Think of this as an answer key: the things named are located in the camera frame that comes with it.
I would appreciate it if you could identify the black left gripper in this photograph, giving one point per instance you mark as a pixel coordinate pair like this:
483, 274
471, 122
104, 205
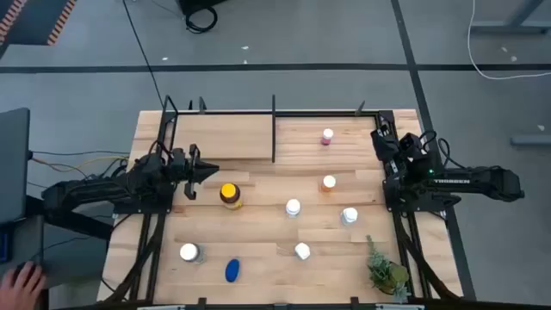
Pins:
181, 165

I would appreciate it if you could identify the white bottle blue bands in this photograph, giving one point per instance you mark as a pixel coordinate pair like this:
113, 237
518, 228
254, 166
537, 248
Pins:
349, 214
302, 251

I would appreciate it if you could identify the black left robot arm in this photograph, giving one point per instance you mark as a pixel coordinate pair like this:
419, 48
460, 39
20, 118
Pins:
107, 189

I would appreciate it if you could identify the small green potted plant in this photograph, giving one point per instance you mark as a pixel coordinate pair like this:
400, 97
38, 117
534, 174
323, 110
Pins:
387, 273

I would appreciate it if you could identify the white aspirin bottle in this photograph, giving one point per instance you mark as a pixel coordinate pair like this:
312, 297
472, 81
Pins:
293, 207

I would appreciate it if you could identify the black metal shelf frame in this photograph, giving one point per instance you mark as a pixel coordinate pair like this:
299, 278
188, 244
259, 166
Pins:
274, 129

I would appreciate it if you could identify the grey metal table foot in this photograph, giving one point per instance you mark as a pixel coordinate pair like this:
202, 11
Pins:
531, 140
508, 29

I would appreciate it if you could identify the orange-black striped ramp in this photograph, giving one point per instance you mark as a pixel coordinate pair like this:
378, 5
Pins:
30, 21

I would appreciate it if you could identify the clear bottle green label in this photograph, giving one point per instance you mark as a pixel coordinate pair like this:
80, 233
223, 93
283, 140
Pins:
189, 252

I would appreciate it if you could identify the blue-capped Tums bottle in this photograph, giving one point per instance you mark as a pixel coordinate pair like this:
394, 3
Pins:
232, 270

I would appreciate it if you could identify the grey monitor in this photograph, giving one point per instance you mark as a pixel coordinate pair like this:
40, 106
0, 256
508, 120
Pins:
13, 172

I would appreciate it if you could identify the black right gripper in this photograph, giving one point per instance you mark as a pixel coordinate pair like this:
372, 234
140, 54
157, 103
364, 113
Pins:
396, 150

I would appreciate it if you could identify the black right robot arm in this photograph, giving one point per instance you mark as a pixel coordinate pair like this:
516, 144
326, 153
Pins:
473, 183

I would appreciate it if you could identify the black table rig frame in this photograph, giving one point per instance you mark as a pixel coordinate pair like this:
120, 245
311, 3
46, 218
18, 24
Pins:
323, 114

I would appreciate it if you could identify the brown bottle yellow cap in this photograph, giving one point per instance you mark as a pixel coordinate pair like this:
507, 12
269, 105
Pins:
229, 193

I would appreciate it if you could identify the black equipment base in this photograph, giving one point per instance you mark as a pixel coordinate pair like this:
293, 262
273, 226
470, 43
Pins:
193, 4

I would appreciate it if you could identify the pink bottle white cap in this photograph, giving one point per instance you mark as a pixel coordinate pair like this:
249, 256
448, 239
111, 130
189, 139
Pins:
327, 134

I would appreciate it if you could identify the orange vial white cap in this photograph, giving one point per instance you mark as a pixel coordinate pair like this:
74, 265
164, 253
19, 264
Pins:
329, 182

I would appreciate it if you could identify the person's hand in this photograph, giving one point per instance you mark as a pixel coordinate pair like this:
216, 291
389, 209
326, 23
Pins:
19, 288

